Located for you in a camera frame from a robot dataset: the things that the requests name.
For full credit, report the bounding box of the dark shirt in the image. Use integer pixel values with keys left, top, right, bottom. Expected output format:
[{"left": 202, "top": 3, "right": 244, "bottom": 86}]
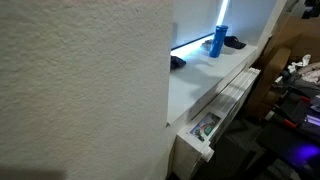
[{"left": 170, "top": 56, "right": 186, "bottom": 70}]

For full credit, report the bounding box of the blue cylindrical can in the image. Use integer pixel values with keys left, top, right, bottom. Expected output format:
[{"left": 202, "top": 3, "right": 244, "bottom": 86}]
[{"left": 209, "top": 25, "right": 228, "bottom": 58}]

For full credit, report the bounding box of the black cap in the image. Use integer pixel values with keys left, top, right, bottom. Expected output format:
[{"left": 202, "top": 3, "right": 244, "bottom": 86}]
[{"left": 224, "top": 36, "right": 246, "bottom": 50}]

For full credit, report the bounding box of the colourful sticker on radiator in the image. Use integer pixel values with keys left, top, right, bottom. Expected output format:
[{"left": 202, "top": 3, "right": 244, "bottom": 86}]
[{"left": 190, "top": 113, "right": 221, "bottom": 142}]

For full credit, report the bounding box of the white LED light strip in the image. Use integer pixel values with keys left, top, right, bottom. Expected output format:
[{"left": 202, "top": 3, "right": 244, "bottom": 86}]
[{"left": 216, "top": 0, "right": 229, "bottom": 26}]

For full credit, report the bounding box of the black equipment with purple light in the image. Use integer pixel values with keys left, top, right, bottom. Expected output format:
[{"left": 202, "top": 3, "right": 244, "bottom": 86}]
[{"left": 257, "top": 91, "right": 320, "bottom": 180}]

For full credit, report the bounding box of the brown cardboard box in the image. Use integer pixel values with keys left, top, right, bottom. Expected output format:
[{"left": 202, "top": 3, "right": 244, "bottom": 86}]
[{"left": 245, "top": 16, "right": 320, "bottom": 119}]

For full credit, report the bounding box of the crumpled white paper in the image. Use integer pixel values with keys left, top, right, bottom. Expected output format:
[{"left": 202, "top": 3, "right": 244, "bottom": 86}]
[{"left": 287, "top": 54, "right": 311, "bottom": 73}]

